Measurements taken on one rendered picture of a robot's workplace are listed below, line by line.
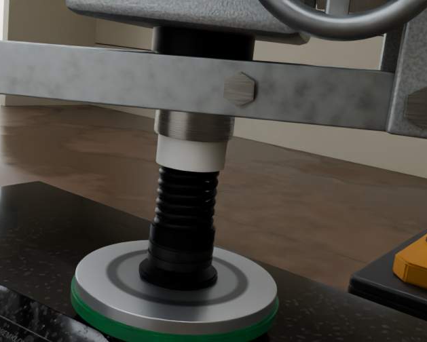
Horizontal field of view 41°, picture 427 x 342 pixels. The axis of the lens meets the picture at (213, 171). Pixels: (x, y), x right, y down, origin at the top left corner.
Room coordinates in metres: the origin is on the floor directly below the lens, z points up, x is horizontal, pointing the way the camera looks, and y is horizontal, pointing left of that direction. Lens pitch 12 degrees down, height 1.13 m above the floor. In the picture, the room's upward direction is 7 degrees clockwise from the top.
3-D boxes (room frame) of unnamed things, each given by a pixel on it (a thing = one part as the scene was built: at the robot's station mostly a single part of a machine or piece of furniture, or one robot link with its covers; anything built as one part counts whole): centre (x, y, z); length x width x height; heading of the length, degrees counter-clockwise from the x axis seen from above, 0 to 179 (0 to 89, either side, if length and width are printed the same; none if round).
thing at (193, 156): (0.57, 0.02, 1.03); 0.07 x 0.07 x 0.04
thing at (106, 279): (0.57, 0.02, 0.89); 0.21 x 0.21 x 0.01
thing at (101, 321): (0.57, 0.02, 0.88); 0.22 x 0.22 x 0.04
